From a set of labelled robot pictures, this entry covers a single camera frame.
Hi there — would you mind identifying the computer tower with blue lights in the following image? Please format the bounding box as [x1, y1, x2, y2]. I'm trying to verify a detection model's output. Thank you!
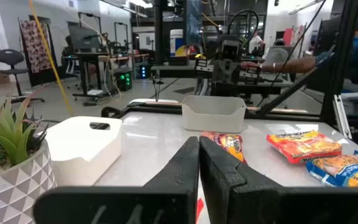
[137, 63, 151, 80]

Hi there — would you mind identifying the succulent in white patterned pot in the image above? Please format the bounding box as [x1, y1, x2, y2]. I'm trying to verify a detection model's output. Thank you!
[0, 90, 57, 224]

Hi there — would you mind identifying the computer tower with green lights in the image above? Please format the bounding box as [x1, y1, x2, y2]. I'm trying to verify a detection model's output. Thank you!
[114, 70, 134, 92]

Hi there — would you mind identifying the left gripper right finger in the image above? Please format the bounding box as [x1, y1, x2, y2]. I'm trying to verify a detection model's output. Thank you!
[199, 136, 358, 224]

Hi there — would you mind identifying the white plastic bin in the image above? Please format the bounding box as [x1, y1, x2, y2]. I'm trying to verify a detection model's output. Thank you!
[44, 116, 123, 187]
[181, 95, 247, 134]

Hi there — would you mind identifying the white and blue barrel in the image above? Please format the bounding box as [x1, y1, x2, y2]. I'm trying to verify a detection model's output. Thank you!
[169, 29, 185, 57]

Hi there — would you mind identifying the black workbench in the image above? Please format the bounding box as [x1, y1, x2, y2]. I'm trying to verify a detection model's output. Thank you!
[150, 63, 295, 96]

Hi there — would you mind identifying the black desk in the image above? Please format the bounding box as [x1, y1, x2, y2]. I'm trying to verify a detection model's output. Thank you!
[62, 51, 150, 101]

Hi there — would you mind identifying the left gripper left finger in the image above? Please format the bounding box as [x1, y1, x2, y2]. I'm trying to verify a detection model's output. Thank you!
[32, 136, 200, 224]

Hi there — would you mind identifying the yellow hanging cable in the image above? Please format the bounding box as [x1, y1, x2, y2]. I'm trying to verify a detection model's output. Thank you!
[29, 0, 75, 118]

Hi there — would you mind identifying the orange Maruchan noodle pack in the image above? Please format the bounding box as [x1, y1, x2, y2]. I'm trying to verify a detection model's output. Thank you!
[265, 129, 343, 165]

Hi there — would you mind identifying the black office chair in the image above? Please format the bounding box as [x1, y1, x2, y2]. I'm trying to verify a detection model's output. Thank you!
[0, 49, 45, 104]

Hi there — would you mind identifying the red Maruchan noodle pack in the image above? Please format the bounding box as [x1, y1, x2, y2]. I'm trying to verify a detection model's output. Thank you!
[200, 131, 247, 165]

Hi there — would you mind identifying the silver metal rail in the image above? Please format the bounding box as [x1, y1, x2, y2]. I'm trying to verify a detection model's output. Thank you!
[333, 94, 353, 140]

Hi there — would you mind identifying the dark red patterned panel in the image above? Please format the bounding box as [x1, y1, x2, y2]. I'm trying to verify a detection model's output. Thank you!
[19, 20, 53, 75]

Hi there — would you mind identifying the blue Maruchan noodle pack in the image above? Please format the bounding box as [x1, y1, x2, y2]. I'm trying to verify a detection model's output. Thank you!
[305, 150, 358, 189]

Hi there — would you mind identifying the black monitor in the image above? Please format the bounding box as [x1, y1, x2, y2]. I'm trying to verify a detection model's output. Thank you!
[68, 24, 103, 53]

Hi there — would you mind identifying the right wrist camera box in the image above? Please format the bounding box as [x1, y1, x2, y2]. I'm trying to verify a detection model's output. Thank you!
[221, 39, 241, 62]

